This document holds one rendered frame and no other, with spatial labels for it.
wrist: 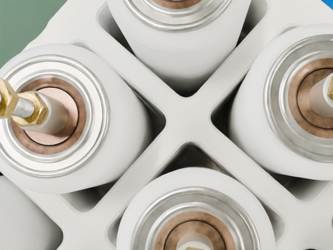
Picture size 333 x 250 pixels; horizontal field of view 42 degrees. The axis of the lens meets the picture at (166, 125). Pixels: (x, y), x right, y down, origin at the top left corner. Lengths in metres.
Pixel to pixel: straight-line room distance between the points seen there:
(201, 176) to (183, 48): 0.08
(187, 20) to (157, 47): 0.02
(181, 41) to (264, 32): 0.10
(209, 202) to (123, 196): 0.10
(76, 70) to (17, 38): 0.31
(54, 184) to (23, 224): 0.07
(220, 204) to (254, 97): 0.07
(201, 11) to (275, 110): 0.07
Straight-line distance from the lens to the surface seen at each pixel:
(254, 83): 0.27
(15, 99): 0.21
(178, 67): 0.32
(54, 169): 0.27
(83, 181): 0.27
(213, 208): 0.26
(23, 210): 0.34
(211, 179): 0.26
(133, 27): 0.28
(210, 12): 0.27
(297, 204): 0.34
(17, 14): 0.58
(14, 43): 0.58
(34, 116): 0.24
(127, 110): 0.27
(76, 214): 0.35
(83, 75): 0.27
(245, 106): 0.27
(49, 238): 0.38
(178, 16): 0.27
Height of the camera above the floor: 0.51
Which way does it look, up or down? 84 degrees down
